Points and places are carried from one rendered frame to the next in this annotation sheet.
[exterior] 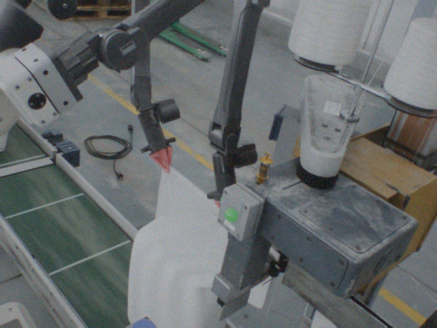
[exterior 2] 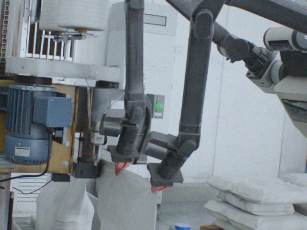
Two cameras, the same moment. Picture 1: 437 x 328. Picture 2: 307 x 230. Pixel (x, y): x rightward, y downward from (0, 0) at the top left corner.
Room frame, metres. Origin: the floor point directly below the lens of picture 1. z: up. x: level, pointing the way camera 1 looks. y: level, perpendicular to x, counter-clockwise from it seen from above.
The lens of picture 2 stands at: (2.86, 0.81, 1.38)
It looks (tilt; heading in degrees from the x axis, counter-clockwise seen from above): 3 degrees down; 203
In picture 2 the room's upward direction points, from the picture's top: 5 degrees clockwise
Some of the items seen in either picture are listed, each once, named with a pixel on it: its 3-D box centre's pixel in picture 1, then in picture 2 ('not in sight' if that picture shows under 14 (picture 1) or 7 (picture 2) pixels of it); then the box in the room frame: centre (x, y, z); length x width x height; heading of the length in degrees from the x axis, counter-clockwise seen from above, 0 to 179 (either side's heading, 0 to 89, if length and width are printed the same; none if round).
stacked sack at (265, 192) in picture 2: not in sight; (276, 192); (-1.96, -0.08, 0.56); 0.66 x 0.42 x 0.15; 139
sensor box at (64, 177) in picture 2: not in sight; (60, 177); (1.06, -0.29, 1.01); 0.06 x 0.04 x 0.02; 139
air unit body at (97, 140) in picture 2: not in sight; (98, 143); (1.02, -0.17, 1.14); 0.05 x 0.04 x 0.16; 139
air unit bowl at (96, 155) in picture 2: not in sight; (96, 153); (1.03, -0.17, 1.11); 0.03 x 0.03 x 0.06
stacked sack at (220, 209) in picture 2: not in sight; (244, 209); (-2.22, -0.39, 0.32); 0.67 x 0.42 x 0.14; 143
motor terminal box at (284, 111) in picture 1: (285, 128); (53, 115); (1.31, -0.18, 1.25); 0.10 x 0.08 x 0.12; 164
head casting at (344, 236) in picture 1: (315, 244); (106, 119); (0.83, -0.25, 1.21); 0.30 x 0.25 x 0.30; 49
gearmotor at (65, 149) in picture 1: (57, 146); not in sight; (2.35, 0.95, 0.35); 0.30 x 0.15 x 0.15; 49
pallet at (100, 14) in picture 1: (87, 5); not in sight; (6.45, 2.19, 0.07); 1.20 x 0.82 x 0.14; 137
